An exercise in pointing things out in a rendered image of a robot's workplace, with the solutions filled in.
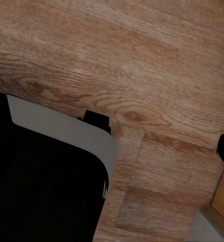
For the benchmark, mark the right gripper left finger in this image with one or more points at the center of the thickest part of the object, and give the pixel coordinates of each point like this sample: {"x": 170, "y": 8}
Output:
{"x": 8, "y": 150}

